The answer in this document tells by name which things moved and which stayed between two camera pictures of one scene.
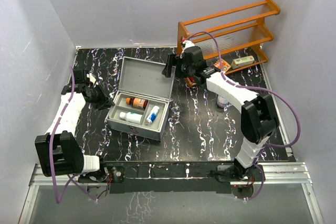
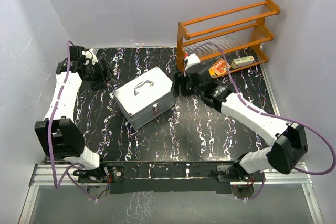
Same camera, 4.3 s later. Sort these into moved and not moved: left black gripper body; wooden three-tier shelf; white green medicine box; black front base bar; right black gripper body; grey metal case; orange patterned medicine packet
Moved: left black gripper body; right black gripper body; grey metal case
Not moved: wooden three-tier shelf; white green medicine box; black front base bar; orange patterned medicine packet
